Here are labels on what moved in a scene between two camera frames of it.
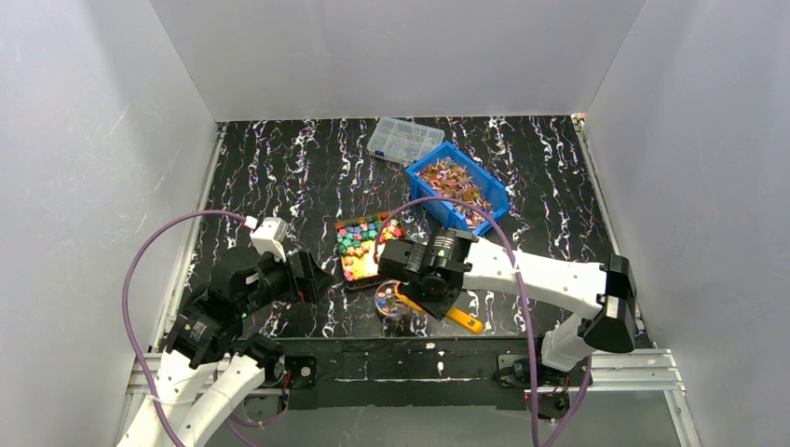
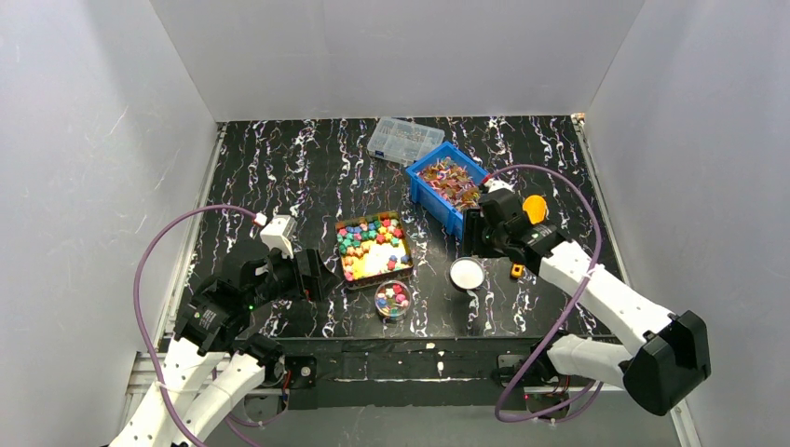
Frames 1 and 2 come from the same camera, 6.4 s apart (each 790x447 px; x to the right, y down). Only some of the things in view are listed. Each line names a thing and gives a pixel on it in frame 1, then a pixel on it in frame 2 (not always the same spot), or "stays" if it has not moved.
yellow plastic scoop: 454,314 -> 536,207
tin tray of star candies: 357,243 stays
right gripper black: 399,267 -> 484,231
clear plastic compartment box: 402,142 stays
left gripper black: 299,276 stays
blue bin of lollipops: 448,171 stays
